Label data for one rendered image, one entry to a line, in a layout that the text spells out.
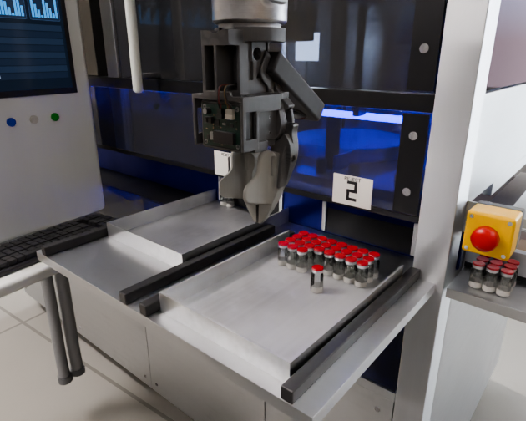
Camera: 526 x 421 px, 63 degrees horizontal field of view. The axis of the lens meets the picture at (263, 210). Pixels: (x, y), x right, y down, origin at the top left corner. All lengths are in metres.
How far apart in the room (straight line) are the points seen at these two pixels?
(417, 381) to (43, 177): 1.07
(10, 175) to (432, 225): 1.03
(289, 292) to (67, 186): 0.83
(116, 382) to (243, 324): 1.36
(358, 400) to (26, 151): 1.04
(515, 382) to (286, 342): 1.62
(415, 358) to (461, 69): 0.54
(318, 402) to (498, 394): 1.57
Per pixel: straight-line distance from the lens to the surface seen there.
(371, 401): 1.06
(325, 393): 0.58
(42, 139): 1.33
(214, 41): 0.43
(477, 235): 0.76
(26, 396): 2.08
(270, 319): 0.69
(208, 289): 0.78
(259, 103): 0.43
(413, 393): 0.99
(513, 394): 2.11
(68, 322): 1.66
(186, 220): 1.09
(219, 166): 1.07
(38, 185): 1.34
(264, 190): 0.48
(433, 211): 0.80
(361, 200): 0.85
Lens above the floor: 1.27
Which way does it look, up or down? 20 degrees down
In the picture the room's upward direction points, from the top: straight up
